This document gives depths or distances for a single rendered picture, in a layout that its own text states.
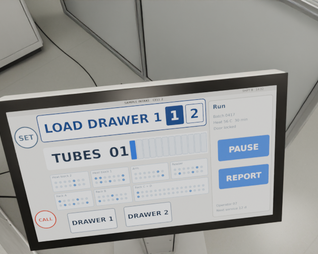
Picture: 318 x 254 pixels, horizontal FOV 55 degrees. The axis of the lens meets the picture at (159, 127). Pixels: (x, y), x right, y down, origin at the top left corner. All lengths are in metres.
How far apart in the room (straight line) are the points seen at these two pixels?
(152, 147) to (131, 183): 0.08
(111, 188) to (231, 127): 0.25
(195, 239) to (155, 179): 1.05
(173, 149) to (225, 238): 1.14
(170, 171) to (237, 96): 0.19
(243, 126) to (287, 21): 0.61
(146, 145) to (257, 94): 0.22
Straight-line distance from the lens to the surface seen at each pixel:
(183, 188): 0.60
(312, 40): 1.12
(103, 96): 0.54
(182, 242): 1.60
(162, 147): 0.56
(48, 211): 0.64
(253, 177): 0.63
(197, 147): 0.57
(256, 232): 1.71
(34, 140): 0.58
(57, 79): 2.27
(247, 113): 0.57
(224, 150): 0.58
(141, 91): 0.53
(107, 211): 0.62
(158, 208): 0.62
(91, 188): 0.60
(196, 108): 0.55
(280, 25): 1.15
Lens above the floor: 1.60
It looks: 58 degrees down
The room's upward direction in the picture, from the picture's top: 3 degrees counter-clockwise
